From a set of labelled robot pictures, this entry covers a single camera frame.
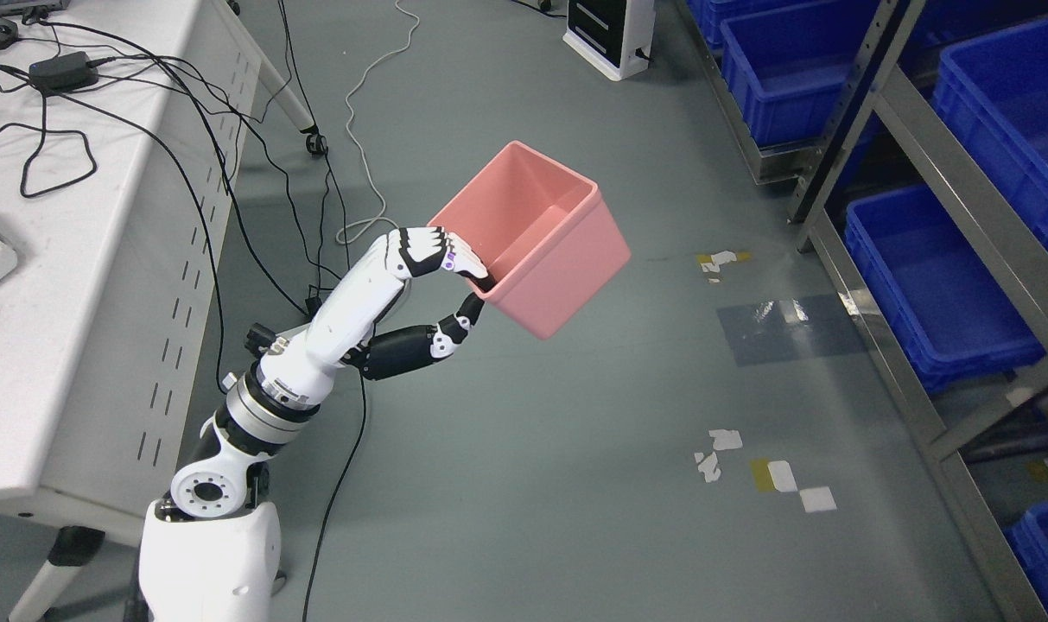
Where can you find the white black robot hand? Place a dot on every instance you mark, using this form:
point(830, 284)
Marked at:
point(340, 335)

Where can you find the pink plastic storage box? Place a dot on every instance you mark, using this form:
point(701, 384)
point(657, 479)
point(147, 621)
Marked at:
point(544, 233)

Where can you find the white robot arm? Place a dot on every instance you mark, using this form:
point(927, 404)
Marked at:
point(210, 548)

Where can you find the white black device box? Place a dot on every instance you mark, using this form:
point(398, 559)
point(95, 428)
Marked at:
point(613, 36)

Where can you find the steel storage rack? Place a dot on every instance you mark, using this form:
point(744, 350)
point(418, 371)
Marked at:
point(917, 135)

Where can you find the white desk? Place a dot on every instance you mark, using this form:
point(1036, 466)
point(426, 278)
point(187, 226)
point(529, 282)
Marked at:
point(116, 209)

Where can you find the black power adapter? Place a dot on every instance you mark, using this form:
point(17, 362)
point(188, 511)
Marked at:
point(63, 74)

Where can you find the blue floor bin far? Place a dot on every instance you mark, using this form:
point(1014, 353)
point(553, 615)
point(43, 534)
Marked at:
point(786, 67)

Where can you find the blue rack bin middle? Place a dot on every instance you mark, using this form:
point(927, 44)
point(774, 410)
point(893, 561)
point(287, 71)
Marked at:
point(947, 312)

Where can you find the blue rack bin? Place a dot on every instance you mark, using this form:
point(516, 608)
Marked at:
point(947, 312)
point(992, 94)

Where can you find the blue rack bin upper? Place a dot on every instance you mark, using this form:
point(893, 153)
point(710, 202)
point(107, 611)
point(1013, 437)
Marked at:
point(992, 94)

